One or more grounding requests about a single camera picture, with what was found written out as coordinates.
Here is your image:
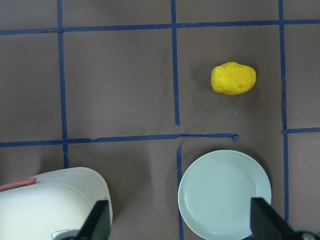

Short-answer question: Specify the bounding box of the pale green plate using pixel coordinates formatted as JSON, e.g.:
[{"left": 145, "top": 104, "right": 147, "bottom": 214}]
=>
[{"left": 178, "top": 150, "right": 272, "bottom": 240}]

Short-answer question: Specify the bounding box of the white rice cooker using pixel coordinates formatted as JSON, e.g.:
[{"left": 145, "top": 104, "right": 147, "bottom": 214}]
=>
[{"left": 0, "top": 167, "right": 111, "bottom": 240}]

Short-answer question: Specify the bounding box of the yellow toy potato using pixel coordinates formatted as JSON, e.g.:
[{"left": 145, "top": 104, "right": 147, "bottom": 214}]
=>
[{"left": 210, "top": 61, "right": 257, "bottom": 96}]

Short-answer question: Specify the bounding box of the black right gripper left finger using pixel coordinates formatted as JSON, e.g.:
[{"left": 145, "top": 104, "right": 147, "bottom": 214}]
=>
[{"left": 76, "top": 200, "right": 111, "bottom": 240}]

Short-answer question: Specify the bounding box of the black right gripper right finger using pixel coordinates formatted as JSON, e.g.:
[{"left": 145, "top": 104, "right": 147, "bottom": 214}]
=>
[{"left": 250, "top": 197, "right": 300, "bottom": 240}]

